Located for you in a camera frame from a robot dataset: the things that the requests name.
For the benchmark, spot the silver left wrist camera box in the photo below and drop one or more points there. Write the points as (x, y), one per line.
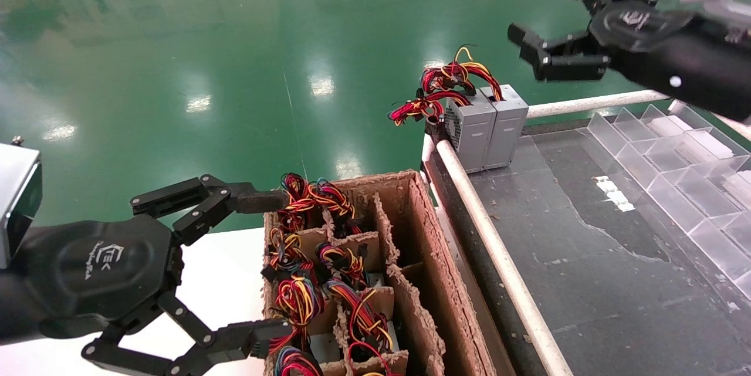
(17, 200)

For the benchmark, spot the long white pipe rail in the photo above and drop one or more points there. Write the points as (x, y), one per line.
(499, 253)

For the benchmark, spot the black pipe joint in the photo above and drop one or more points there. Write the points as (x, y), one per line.
(434, 128)

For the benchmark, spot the clear acrylic divider tray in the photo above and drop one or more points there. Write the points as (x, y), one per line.
(675, 188)

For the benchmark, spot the white sticker strip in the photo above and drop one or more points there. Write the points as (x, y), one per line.
(613, 194)

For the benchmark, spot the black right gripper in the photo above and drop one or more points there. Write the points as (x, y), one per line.
(663, 47)

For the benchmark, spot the brown cardboard divider box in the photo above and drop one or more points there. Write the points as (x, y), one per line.
(434, 282)

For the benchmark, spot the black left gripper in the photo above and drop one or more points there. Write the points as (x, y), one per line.
(100, 270)

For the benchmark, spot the black worn table mat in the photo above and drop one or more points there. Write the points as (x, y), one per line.
(616, 305)

